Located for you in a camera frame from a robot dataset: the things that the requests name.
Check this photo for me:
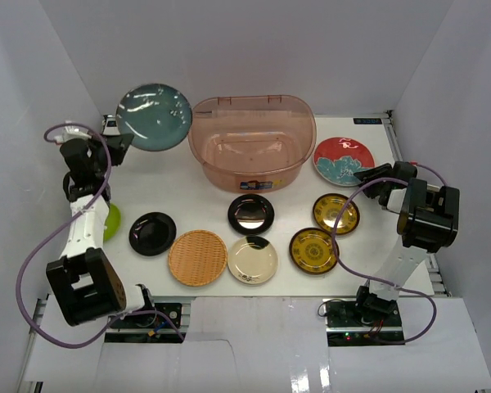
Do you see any black plate left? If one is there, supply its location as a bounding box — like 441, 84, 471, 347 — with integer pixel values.
128, 212, 177, 257

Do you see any woven bamboo plate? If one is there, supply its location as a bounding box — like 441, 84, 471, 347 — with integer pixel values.
168, 230, 227, 287

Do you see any yellow patterned plate upper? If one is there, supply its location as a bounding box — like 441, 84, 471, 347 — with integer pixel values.
313, 193, 361, 236

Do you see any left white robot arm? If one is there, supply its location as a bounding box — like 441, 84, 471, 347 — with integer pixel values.
46, 134, 157, 327

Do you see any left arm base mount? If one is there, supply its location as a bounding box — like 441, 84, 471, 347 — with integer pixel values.
104, 300, 190, 344

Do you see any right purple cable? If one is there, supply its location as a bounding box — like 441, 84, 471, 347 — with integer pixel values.
331, 162, 448, 344

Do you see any pink translucent plastic bin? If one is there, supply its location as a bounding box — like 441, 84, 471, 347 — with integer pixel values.
188, 95, 317, 193

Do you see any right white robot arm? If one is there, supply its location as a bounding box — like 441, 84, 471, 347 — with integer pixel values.
353, 161, 460, 327

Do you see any yellow patterned plate lower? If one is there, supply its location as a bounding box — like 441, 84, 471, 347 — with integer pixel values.
289, 228, 337, 275

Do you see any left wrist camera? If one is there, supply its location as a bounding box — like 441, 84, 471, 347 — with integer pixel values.
101, 115, 119, 136

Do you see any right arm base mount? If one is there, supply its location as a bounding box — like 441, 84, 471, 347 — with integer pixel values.
317, 299, 405, 348

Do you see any lime green plate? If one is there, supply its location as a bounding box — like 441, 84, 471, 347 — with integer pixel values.
103, 203, 122, 242

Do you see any black glossy centre plate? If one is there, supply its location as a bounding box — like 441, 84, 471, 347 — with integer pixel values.
227, 194, 275, 236

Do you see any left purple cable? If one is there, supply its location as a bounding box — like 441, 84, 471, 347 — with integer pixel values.
15, 123, 185, 350

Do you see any purple cable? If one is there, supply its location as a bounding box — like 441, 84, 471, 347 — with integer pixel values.
15, 123, 185, 350
331, 162, 448, 344

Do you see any dark teal glazed plate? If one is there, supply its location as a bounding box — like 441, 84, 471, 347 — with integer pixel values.
115, 83, 192, 151

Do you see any yellow patterned plate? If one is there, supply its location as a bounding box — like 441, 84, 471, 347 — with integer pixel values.
289, 228, 337, 275
313, 193, 361, 236

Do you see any right table label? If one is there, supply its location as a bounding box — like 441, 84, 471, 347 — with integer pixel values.
353, 118, 382, 125

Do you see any cream plate with black patch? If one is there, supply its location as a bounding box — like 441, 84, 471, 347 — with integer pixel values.
227, 236, 279, 285

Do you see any red teal floral plate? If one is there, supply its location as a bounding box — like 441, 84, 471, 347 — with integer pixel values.
313, 137, 375, 187

